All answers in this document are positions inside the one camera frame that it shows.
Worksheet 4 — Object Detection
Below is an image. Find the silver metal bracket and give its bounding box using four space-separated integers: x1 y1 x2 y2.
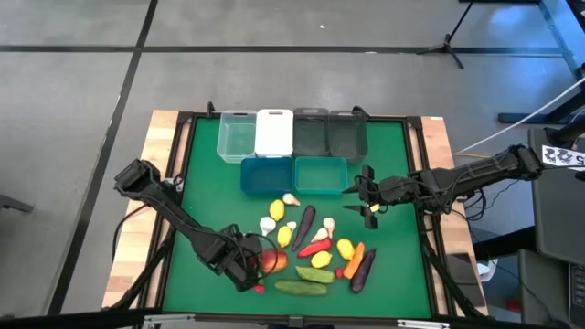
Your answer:
144 313 197 329
396 318 452 329

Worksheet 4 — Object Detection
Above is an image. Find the light green cucumber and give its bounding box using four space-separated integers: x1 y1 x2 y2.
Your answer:
295 265 336 285

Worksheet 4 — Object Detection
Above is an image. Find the black keyboard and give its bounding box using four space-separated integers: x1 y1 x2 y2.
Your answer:
568 262 585 328

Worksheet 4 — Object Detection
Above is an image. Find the purple eggplant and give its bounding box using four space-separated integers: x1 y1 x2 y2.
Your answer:
349 248 378 294
291 205 317 251

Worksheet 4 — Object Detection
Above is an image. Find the white plastic basket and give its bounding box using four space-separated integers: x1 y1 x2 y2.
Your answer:
254 108 295 159

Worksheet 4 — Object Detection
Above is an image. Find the black table frame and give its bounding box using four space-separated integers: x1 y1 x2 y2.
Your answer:
102 101 490 321

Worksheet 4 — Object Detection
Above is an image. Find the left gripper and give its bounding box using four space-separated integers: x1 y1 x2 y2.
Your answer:
222 222 264 293

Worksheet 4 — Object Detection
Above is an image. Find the black rig crossbar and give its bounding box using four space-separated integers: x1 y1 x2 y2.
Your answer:
0 306 585 329

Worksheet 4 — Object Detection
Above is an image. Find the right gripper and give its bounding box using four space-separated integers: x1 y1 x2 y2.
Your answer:
342 164 412 230

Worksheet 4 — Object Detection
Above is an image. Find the yellow lemon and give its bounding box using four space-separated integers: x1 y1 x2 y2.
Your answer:
268 198 286 223
336 238 356 261
276 225 294 249
310 250 334 270

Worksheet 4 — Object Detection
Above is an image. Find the teal plastic bin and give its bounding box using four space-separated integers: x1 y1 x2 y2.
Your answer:
293 155 349 196

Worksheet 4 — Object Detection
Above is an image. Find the clear plastic basket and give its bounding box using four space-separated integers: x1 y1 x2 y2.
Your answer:
216 110 258 165

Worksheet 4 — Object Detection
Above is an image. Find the long red pepper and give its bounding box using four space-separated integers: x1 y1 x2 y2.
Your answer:
296 238 334 260

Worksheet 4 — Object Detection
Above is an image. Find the grey translucent plastic basket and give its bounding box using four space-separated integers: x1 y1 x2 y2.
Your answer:
327 109 369 165
292 107 331 159

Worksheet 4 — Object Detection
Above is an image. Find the dark grey desk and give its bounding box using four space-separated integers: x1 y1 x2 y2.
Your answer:
527 126 585 269

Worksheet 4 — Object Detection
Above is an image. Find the black chair base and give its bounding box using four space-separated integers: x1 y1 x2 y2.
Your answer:
0 194 36 215

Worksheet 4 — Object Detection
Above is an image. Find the dark blue plastic bin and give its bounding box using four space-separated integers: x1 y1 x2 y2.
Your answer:
240 156 294 197

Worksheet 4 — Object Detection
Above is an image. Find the black tripod stand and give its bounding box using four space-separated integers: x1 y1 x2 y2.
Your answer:
414 0 476 70

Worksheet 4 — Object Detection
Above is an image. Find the white cable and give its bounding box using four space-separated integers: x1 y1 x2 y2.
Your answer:
452 76 585 155

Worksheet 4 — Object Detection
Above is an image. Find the white fiducial tag sheet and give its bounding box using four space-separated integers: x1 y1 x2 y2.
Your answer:
541 144 585 173

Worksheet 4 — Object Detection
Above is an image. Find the white cup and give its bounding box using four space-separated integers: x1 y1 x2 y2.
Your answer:
478 258 499 283

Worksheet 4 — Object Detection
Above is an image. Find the red apple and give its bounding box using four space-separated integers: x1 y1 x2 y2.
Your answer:
260 248 290 275

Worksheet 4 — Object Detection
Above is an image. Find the black desk frame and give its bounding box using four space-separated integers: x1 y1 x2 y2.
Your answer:
459 0 585 125

